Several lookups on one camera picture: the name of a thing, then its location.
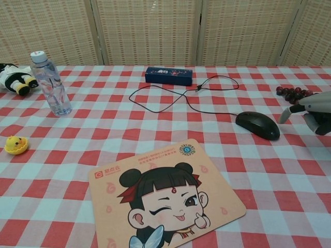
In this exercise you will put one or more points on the dark red grape bunch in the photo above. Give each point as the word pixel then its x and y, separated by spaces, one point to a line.
pixel 291 94

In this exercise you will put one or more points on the black computer mouse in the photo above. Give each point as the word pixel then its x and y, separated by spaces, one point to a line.
pixel 258 126

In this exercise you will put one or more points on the woven bamboo screen panel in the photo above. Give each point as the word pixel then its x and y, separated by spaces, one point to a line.
pixel 315 33
pixel 46 31
pixel 147 31
pixel 248 31

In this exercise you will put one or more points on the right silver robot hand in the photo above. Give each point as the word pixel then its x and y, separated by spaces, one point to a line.
pixel 319 108

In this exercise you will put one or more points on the small yellow duck toy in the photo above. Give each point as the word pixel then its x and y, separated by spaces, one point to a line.
pixel 16 146

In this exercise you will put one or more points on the black white plush doll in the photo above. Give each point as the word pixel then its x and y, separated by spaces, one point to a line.
pixel 15 80

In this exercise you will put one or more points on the dark blue rectangular box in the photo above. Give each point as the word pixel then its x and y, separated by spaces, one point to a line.
pixel 168 76

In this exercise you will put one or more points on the red white checkered tablecloth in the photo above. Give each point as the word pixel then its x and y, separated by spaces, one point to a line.
pixel 77 129

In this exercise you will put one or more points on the cartoon girl mouse pad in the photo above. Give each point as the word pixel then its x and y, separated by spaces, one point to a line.
pixel 165 196

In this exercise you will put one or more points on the clear plastic water bottle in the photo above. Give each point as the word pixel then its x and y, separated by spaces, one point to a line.
pixel 53 87

